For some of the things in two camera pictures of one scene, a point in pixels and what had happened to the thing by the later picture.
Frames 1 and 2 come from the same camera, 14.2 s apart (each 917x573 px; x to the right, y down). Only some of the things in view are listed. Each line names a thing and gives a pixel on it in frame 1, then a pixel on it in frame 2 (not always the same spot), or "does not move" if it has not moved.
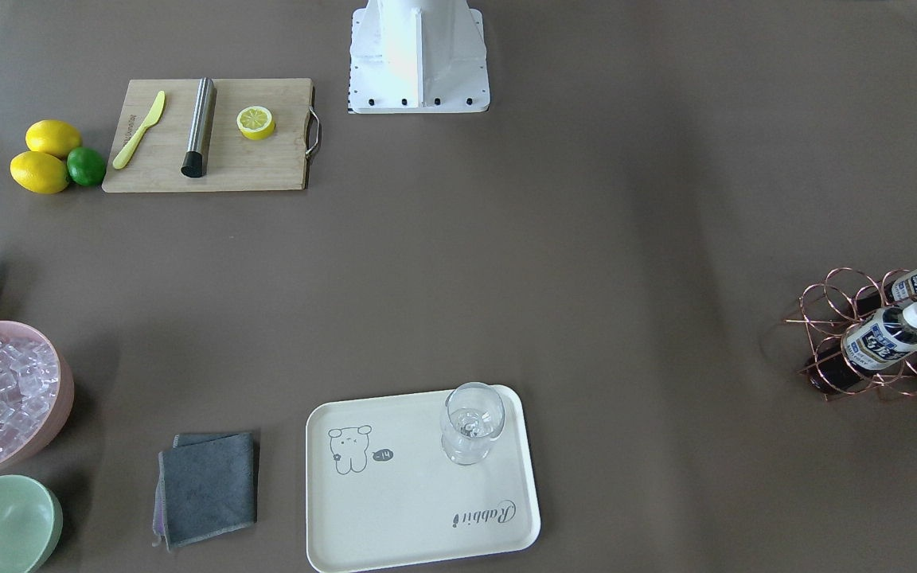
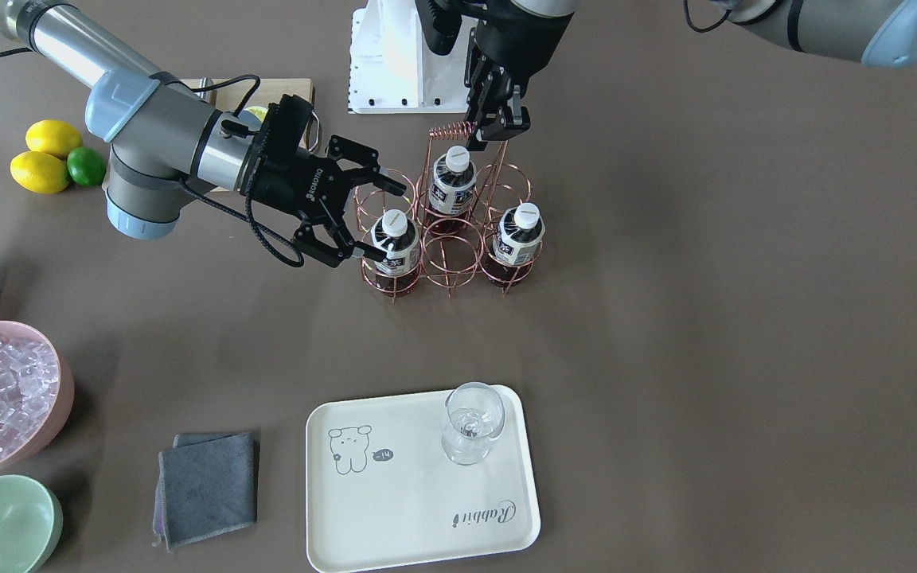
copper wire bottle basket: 864,341 -> 467,215
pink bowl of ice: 10,390 does not move
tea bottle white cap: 875,341 -> 397,275
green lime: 86,165 does not move
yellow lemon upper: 54,136 does not move
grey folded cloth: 205,485 does not move
